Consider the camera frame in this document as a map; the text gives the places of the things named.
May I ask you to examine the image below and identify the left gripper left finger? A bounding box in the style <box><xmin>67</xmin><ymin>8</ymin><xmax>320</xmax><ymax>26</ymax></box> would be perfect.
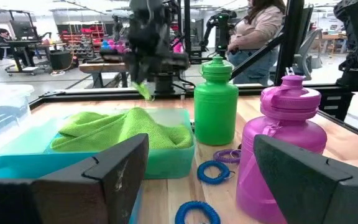
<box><xmin>0</xmin><ymin>133</ymin><xmax>150</xmax><ymax>224</ymax></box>

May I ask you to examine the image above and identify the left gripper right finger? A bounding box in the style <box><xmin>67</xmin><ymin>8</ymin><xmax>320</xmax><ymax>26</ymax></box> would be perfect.
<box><xmin>253</xmin><ymin>134</ymin><xmax>358</xmax><ymax>224</ymax></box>

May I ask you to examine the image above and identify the green microfiber towel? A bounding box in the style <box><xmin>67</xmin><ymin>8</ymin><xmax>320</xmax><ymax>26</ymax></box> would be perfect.
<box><xmin>50</xmin><ymin>107</ymin><xmax>194</xmax><ymax>153</ymax></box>

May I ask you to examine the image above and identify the light green translucent bin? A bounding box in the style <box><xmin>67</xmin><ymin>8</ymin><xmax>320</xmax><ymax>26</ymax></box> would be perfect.
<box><xmin>0</xmin><ymin>107</ymin><xmax>197</xmax><ymax>180</ymax></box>

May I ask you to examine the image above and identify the magenta sports bottle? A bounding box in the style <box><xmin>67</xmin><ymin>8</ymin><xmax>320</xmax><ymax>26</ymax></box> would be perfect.
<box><xmin>235</xmin><ymin>74</ymin><xmax>328</xmax><ymax>224</ymax></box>

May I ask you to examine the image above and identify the blue coil wristband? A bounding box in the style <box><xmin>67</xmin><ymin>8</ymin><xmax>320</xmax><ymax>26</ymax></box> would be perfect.
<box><xmin>174</xmin><ymin>200</ymin><xmax>222</xmax><ymax>224</ymax></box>
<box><xmin>196</xmin><ymin>160</ymin><xmax>232</xmax><ymax>186</ymax></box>

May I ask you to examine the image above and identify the purple coil wristband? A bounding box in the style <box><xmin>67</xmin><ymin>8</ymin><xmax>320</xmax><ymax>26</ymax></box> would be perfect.
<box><xmin>212</xmin><ymin>148</ymin><xmax>242</xmax><ymax>165</ymax></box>

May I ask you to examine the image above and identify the green sports bottle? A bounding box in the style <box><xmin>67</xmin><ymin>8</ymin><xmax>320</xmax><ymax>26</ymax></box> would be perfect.
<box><xmin>193</xmin><ymin>55</ymin><xmax>239</xmax><ymax>146</ymax></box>

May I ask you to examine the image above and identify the wooden workbench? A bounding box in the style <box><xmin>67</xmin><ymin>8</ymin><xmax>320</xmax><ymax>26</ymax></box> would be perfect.
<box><xmin>78</xmin><ymin>60</ymin><xmax>130</xmax><ymax>90</ymax></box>

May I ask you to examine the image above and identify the red storage shelf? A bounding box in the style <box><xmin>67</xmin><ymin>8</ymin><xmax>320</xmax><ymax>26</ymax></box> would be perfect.
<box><xmin>59</xmin><ymin>23</ymin><xmax>108</xmax><ymax>58</ymax></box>

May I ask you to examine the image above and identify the black trash bin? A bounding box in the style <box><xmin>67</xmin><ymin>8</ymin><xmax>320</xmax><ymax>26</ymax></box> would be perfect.
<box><xmin>48</xmin><ymin>50</ymin><xmax>73</xmax><ymax>71</ymax></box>

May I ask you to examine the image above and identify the black drawer cabinet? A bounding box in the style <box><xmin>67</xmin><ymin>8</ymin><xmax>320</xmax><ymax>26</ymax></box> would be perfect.
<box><xmin>318</xmin><ymin>90</ymin><xmax>356</xmax><ymax>122</ymax></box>

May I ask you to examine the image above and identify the person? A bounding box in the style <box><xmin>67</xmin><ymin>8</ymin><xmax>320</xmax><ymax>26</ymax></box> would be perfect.
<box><xmin>225</xmin><ymin>0</ymin><xmax>287</xmax><ymax>86</ymax></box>
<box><xmin>0</xmin><ymin>27</ymin><xmax>15</xmax><ymax>60</ymax></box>

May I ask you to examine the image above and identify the black monitor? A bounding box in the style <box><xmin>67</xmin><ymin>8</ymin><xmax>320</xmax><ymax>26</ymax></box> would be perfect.
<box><xmin>9</xmin><ymin>19</ymin><xmax>37</xmax><ymax>41</ymax></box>

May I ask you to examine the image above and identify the black rolling desk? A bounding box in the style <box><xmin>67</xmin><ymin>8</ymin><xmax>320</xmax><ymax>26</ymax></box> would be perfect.
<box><xmin>0</xmin><ymin>39</ymin><xmax>54</xmax><ymax>77</ymax></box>

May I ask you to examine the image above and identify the clear plastic bin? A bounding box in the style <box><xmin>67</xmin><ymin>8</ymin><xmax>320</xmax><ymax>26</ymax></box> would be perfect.
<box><xmin>0</xmin><ymin>83</ymin><xmax>35</xmax><ymax>156</ymax></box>

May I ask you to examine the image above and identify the grey office chair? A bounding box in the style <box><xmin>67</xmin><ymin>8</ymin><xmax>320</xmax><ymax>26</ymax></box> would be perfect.
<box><xmin>293</xmin><ymin>27</ymin><xmax>324</xmax><ymax>82</ymax></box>

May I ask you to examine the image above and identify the wooden table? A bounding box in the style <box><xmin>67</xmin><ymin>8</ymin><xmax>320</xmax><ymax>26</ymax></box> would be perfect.
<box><xmin>320</xmin><ymin>32</ymin><xmax>344</xmax><ymax>55</ymax></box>

